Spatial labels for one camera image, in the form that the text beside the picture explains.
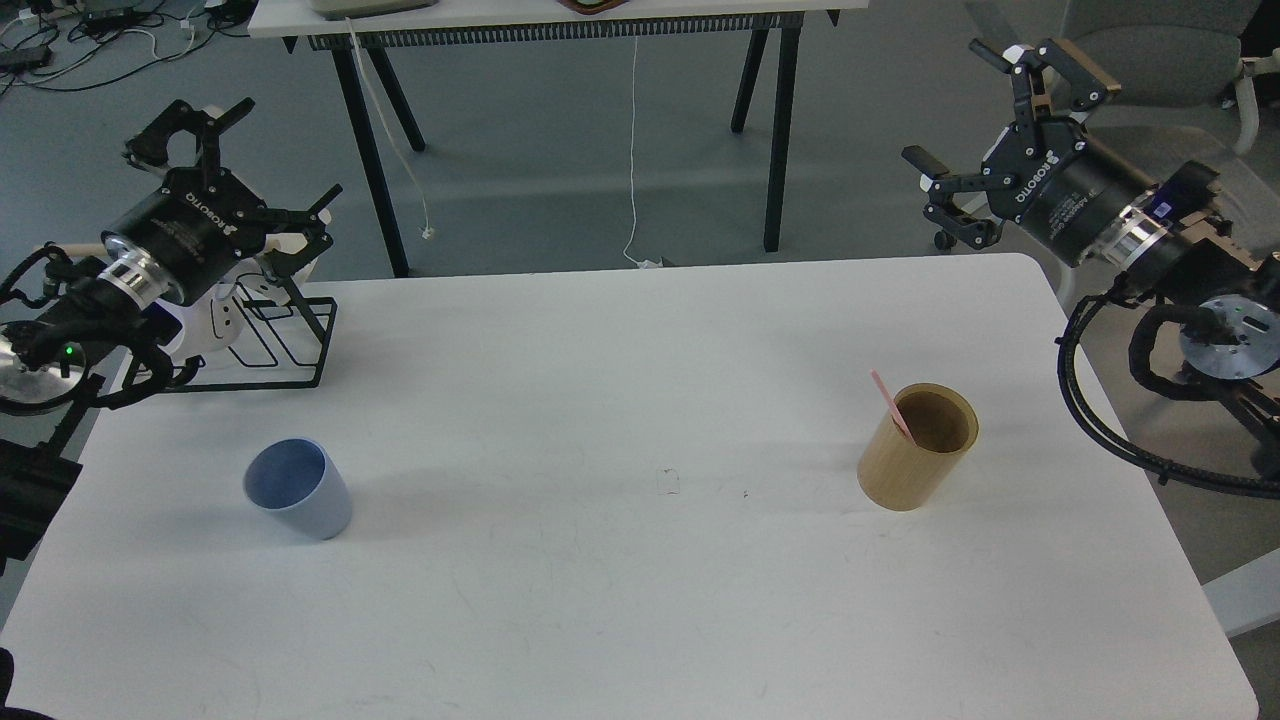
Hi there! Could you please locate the black wire cup rack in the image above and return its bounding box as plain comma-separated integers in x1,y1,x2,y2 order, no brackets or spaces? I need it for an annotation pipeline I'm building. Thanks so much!
145,260,338,393

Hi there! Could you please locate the white hanging cable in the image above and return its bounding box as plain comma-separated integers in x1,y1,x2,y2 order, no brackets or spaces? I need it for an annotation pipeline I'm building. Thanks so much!
622,35,663,272

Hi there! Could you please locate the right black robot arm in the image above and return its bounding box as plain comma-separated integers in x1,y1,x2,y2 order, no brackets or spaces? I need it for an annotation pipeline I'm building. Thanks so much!
902,38,1279,500

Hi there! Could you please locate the blue plastic cup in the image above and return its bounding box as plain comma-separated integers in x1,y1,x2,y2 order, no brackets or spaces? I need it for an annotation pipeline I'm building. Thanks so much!
242,437,355,541

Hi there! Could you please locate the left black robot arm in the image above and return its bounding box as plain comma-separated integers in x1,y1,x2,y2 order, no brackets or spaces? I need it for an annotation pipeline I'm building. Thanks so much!
3,97,342,415

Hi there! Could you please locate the bamboo cylinder holder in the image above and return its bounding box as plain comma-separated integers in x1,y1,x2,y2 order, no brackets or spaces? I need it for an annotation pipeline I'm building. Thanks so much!
858,383,980,512

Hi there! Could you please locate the grey office chair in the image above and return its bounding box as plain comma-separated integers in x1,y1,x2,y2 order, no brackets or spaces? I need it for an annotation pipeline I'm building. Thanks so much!
955,1,1277,275

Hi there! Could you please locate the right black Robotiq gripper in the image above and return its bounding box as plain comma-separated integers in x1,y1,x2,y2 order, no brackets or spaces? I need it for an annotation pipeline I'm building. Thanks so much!
901,38,1169,269

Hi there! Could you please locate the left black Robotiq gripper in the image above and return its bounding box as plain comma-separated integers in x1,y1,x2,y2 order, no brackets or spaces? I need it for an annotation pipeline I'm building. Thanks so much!
102,97,344,307

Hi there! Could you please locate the floor cables pile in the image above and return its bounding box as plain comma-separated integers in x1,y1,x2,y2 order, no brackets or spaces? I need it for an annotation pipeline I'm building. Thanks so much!
0,0,259,97

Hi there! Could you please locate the pink chopstick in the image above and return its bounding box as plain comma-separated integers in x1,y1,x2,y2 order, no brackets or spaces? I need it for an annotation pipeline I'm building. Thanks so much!
869,368,916,445

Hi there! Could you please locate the background white table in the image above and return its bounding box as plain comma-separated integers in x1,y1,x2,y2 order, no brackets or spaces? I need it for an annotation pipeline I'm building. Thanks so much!
247,1,867,278

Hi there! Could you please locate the white cable left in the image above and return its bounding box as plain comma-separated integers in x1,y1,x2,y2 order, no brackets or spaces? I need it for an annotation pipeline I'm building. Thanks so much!
346,17,436,241

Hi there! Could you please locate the white cup on rack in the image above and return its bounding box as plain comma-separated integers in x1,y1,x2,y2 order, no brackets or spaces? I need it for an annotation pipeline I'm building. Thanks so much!
255,232,332,286

